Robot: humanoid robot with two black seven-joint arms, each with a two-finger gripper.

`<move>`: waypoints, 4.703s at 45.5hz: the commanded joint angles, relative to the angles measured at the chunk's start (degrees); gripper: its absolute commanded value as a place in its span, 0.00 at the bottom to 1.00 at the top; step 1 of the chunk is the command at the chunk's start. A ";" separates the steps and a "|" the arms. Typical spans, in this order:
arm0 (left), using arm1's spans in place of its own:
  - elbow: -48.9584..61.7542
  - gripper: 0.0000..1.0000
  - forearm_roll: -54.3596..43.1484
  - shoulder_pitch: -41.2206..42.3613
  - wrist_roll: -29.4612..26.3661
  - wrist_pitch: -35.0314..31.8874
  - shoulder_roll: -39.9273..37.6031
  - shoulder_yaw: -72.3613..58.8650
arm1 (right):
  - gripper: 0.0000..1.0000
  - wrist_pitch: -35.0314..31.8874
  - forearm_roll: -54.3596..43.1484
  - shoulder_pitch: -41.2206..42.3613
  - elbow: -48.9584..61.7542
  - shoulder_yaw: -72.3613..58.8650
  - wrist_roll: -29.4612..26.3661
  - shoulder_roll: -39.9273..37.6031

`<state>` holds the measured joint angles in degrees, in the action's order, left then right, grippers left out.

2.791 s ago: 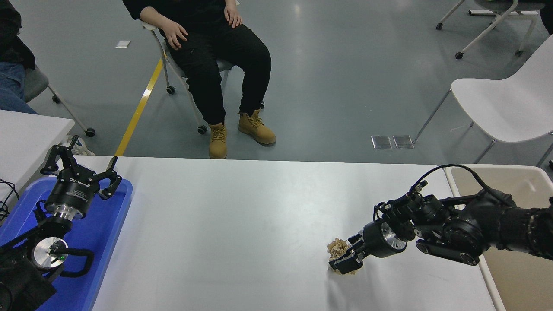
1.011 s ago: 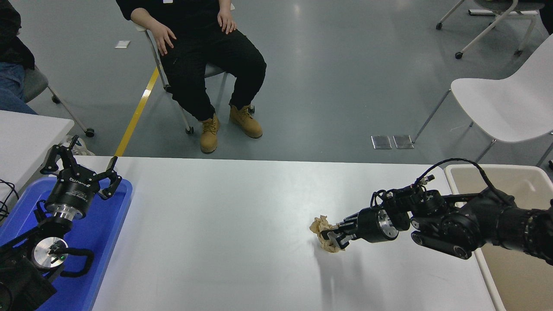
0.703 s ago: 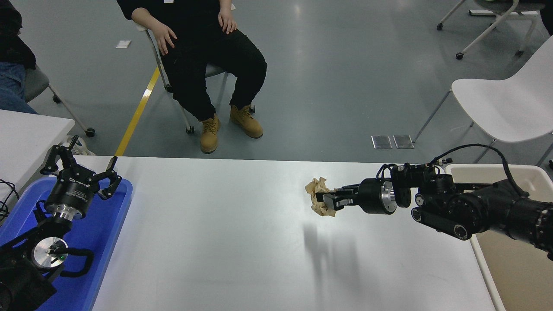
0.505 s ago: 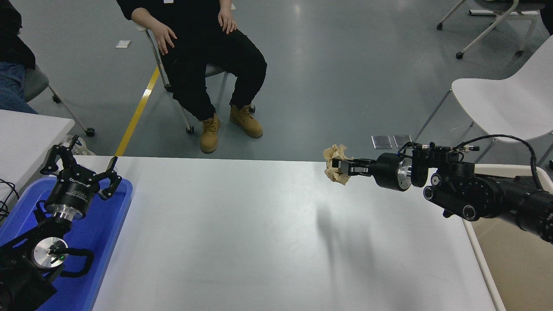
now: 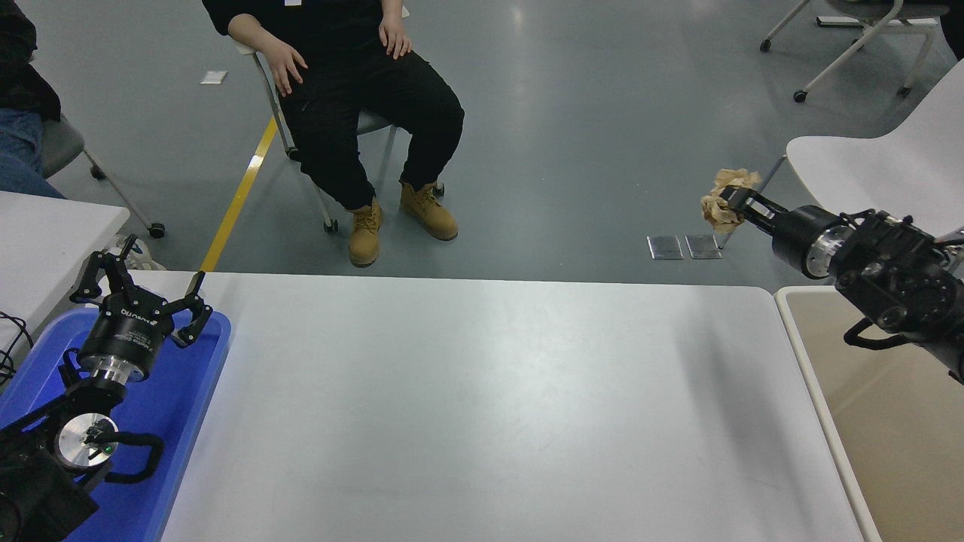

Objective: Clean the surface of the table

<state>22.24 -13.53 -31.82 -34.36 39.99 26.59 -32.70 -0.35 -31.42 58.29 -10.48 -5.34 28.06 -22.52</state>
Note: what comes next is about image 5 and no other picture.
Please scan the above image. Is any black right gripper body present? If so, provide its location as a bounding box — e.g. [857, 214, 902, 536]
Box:
[770, 205, 837, 276]

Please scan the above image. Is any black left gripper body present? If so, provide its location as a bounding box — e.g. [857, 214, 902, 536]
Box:
[79, 290, 175, 364]

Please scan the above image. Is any tan paper ball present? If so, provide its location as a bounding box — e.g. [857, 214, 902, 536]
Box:
[700, 168, 763, 233]

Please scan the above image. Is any person's right hand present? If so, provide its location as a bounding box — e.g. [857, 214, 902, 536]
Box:
[267, 38, 310, 96]

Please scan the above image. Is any person's left hand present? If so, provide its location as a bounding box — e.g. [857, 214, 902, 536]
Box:
[378, 17, 413, 60]

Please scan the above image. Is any white shoe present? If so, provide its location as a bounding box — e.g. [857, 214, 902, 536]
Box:
[113, 237, 168, 273]

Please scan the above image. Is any white side table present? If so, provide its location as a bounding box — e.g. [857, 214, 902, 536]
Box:
[0, 191, 131, 370]

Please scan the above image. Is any blue plastic tray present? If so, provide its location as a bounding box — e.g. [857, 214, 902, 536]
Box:
[0, 307, 232, 542]

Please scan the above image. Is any yellow floor tape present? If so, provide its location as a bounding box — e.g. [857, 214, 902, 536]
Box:
[199, 117, 279, 273]

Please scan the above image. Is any white shell chair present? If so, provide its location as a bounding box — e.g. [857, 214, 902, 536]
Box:
[719, 59, 964, 257]

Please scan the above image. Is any grey wheeled chair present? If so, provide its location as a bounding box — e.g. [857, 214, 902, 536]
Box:
[232, 6, 445, 234]
[41, 114, 166, 240]

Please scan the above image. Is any person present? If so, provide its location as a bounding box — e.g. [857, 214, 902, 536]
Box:
[940, 15, 964, 65]
[0, 6, 69, 200]
[202, 0, 465, 268]

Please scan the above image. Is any large pale bin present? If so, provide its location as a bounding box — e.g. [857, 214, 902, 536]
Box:
[774, 285, 964, 542]

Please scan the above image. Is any dark seat wheeled chair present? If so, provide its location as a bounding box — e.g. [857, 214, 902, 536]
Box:
[759, 0, 951, 105]

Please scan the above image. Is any thin black cable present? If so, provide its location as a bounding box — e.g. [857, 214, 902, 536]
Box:
[0, 311, 35, 385]

